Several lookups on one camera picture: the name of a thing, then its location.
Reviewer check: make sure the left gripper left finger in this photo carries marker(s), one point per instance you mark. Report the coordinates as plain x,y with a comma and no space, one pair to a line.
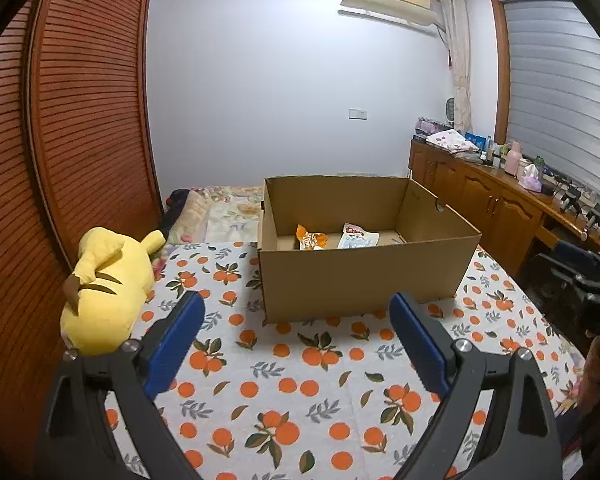
167,342

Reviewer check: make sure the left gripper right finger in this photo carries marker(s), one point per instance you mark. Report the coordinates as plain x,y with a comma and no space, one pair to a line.
426,343

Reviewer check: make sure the person's right hand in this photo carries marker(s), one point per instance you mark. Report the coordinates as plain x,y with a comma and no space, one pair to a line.
589,390

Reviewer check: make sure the yellow plush toy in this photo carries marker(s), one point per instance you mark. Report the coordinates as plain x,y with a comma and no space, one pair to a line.
107,289

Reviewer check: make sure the wooden sideboard cabinet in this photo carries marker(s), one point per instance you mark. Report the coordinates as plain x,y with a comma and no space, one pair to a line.
512,220

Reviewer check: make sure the white red snack bag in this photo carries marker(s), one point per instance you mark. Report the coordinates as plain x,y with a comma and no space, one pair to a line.
356,237

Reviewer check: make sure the brown cardboard box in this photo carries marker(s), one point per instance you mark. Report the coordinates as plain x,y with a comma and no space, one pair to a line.
336,246

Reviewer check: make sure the floral quilt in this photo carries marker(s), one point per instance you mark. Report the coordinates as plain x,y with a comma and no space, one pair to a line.
212,214

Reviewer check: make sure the pink bottle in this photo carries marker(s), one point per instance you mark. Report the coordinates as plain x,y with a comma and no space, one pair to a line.
512,159

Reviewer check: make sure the orange crayfish snack bag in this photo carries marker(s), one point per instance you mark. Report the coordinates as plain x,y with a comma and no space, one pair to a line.
310,240

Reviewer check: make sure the folded floral cloth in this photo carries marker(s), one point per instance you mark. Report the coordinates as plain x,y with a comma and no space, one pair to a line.
452,142

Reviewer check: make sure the grey window blind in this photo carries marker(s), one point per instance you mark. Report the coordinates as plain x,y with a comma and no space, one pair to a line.
554,98

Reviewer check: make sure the wooden louvered wardrobe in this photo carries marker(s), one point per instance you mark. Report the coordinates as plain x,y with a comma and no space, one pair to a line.
75,152

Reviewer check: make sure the floral curtain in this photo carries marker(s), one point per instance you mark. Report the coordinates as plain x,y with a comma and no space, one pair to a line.
456,24

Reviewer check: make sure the white wall switch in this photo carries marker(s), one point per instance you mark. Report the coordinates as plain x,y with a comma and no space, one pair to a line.
357,114

